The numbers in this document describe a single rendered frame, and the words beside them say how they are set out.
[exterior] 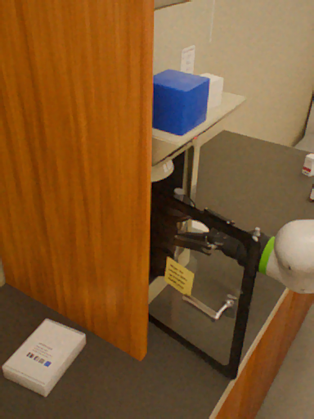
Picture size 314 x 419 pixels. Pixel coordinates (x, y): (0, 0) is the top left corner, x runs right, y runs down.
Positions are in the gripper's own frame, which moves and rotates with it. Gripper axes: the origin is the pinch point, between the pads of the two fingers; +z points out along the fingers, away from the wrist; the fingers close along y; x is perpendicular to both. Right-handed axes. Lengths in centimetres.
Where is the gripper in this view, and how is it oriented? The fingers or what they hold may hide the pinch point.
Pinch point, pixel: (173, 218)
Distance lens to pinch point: 116.3
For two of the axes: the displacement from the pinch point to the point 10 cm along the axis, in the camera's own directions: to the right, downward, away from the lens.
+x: -0.2, 8.3, 5.5
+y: -5.5, 4.5, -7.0
